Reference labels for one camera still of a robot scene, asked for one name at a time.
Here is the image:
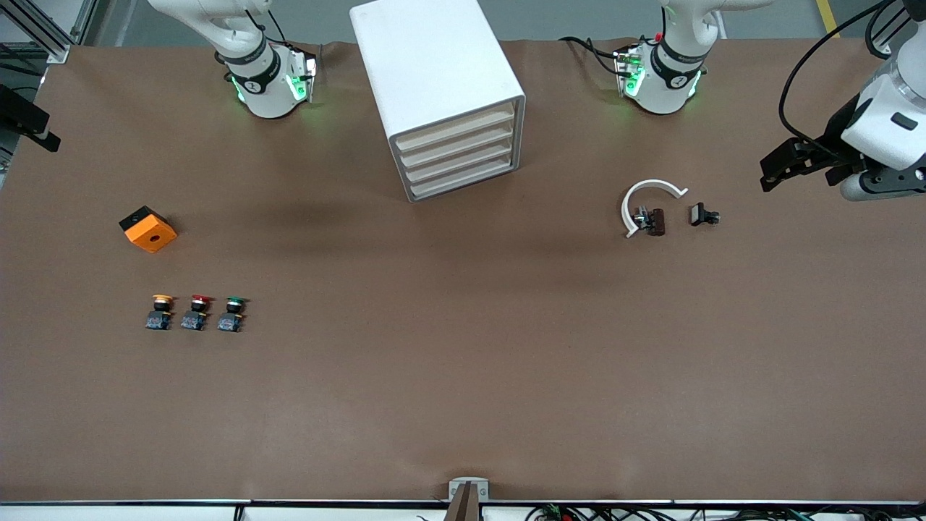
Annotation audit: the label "aluminium frame profile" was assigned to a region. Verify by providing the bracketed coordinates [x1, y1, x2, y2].
[0, 0, 98, 64]

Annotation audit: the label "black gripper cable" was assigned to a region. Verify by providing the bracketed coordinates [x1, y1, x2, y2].
[778, 0, 914, 143]

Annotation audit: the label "grey metal bracket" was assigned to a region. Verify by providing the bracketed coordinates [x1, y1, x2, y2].
[449, 478, 490, 502]

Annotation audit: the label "orange black button enclosure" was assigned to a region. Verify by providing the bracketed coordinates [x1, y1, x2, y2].
[119, 206, 178, 253]

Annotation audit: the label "green push button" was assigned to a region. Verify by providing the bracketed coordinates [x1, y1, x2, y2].
[218, 295, 250, 333]

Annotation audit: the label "brown small electrical component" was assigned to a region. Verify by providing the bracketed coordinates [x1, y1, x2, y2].
[634, 206, 666, 237]

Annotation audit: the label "brown paper table cover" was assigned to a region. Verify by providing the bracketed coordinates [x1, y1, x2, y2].
[0, 38, 926, 505]

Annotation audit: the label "brown mounting post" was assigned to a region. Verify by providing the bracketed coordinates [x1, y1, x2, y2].
[443, 483, 483, 521]

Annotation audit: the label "red push button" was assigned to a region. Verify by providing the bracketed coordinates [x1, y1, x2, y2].
[181, 294, 216, 331]

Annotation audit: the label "yellow push button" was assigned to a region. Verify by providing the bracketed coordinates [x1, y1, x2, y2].
[145, 294, 175, 331]

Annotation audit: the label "black arm base cable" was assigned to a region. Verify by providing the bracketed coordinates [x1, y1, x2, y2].
[558, 35, 624, 77]
[242, 4, 292, 50]

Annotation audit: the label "white curved plastic ring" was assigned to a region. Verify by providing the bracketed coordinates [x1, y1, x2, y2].
[621, 179, 689, 239]

